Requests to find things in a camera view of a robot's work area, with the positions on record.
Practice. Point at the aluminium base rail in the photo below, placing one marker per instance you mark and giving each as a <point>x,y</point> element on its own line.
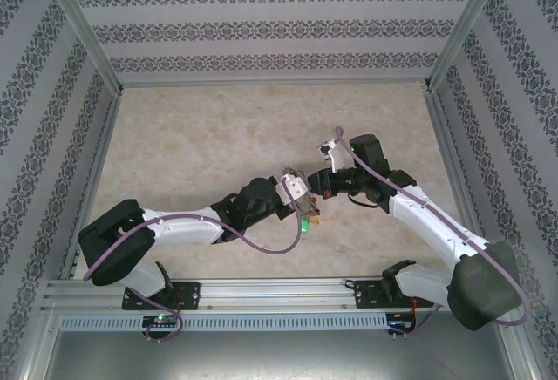
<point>279,295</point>

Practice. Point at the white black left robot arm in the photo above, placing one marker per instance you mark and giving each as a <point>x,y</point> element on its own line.
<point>183,225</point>

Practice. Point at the grey steel sheet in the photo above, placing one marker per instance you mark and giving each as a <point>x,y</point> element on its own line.
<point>279,354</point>

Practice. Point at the aluminium frame post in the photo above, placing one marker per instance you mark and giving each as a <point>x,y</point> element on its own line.
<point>462,27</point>
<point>87,35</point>

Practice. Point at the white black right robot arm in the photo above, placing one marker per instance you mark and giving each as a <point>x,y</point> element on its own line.
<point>427,219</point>

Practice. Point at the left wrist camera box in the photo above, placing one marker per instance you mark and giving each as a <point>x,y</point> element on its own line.
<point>294,188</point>

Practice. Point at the aluminium side rail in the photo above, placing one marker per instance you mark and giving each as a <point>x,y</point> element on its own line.
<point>102,144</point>
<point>444,136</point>

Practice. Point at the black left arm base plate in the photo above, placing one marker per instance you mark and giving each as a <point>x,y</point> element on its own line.
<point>192,295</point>

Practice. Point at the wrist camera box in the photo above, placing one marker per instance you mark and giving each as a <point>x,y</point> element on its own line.
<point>335,160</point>
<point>294,188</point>

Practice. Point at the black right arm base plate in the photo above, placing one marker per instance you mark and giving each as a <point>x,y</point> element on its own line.
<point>368,295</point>

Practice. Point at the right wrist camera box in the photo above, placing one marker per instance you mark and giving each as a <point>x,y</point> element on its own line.
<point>335,160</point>

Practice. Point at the green key tag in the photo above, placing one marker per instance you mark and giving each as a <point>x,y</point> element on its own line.
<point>305,228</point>

